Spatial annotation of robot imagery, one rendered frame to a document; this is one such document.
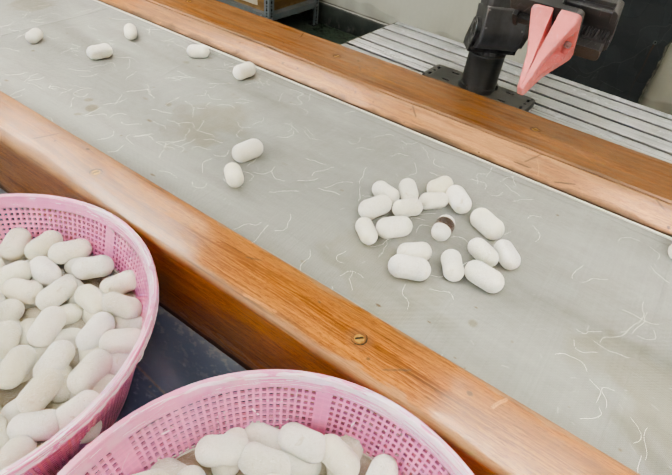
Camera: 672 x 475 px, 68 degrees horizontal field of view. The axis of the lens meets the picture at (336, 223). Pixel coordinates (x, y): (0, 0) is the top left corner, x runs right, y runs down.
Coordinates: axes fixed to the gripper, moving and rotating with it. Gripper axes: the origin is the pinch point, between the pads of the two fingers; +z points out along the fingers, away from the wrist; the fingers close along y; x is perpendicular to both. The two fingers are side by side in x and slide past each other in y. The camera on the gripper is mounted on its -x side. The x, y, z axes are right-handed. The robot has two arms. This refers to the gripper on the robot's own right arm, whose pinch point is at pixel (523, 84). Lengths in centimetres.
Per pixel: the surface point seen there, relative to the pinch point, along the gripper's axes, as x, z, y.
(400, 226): -3.4, 18.8, -3.0
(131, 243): -15.1, 31.7, -18.9
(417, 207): -0.6, 16.0, -3.2
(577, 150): 12.4, -0.8, 6.8
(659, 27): 152, -119, 5
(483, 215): 0.6, 13.7, 2.6
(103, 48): 0, 15, -55
